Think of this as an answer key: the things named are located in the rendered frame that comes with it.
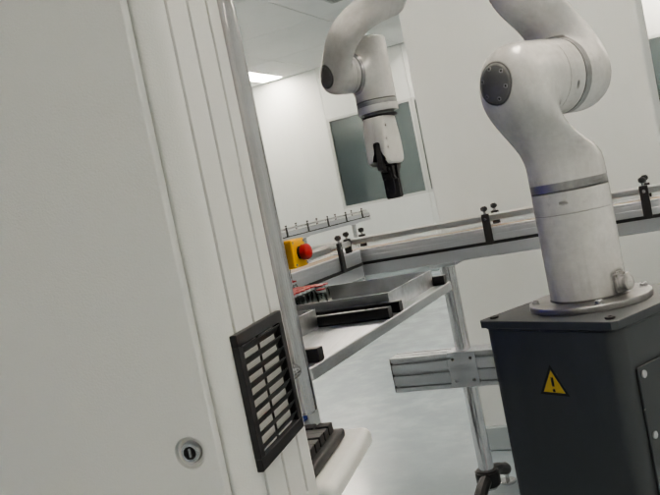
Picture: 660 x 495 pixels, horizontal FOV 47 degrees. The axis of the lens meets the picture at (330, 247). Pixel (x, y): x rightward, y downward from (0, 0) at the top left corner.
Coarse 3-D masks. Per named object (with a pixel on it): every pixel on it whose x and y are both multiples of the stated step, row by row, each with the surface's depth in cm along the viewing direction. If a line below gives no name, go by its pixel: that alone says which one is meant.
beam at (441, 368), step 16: (416, 352) 260; (432, 352) 255; (448, 352) 251; (464, 352) 247; (480, 352) 244; (400, 368) 257; (416, 368) 254; (432, 368) 252; (448, 368) 250; (464, 368) 247; (480, 368) 246; (400, 384) 258; (416, 384) 256; (432, 384) 254; (448, 384) 250; (464, 384) 248; (480, 384) 246; (496, 384) 244
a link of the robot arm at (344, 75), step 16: (368, 0) 147; (384, 0) 146; (400, 0) 147; (352, 16) 147; (368, 16) 146; (384, 16) 147; (336, 32) 148; (352, 32) 146; (336, 48) 148; (352, 48) 147; (336, 64) 149; (352, 64) 151; (336, 80) 151; (352, 80) 152
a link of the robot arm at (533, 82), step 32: (512, 64) 112; (544, 64) 112; (576, 64) 116; (480, 96) 118; (512, 96) 113; (544, 96) 112; (576, 96) 118; (512, 128) 117; (544, 128) 114; (544, 160) 117; (576, 160) 116; (544, 192) 119
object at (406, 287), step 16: (416, 272) 166; (336, 288) 175; (352, 288) 173; (368, 288) 171; (384, 288) 170; (400, 288) 148; (416, 288) 156; (304, 304) 150; (320, 304) 148; (336, 304) 147; (352, 304) 145
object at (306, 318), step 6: (300, 312) 140; (306, 312) 137; (312, 312) 139; (300, 318) 134; (306, 318) 136; (312, 318) 138; (300, 324) 134; (306, 324) 136; (312, 324) 138; (306, 330) 136; (312, 330) 138
